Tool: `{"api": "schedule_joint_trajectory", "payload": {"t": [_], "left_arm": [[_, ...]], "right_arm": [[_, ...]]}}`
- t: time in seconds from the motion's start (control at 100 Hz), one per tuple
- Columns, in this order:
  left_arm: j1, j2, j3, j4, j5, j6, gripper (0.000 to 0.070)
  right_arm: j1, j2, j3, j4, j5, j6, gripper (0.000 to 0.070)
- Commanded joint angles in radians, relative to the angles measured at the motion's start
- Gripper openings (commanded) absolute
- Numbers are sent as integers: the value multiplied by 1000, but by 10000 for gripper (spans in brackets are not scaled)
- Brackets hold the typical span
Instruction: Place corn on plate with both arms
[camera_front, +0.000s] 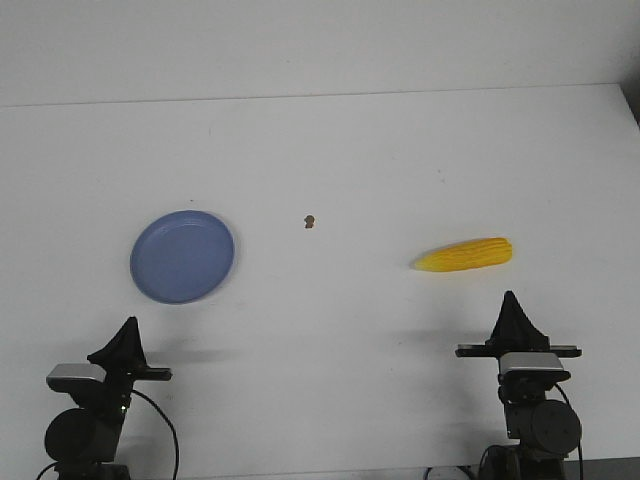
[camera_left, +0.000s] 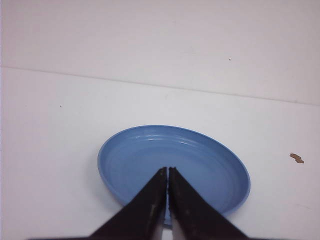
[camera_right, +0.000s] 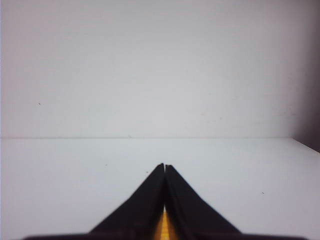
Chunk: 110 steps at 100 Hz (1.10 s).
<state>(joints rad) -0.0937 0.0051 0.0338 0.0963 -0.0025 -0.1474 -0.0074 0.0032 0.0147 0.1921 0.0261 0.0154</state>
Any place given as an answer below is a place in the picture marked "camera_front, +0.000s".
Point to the small brown table stain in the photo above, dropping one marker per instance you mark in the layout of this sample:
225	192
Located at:
309	221

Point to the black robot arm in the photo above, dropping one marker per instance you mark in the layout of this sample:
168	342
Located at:
83	441
545	431

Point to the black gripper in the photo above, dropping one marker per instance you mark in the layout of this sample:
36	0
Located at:
525	333
124	352

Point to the yellow corn cob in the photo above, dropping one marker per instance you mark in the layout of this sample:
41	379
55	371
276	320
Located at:
467	255

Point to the blue round plate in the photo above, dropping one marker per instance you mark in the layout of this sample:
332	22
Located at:
182	257

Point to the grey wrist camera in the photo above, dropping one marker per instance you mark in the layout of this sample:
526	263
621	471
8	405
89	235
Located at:
516	362
68	377

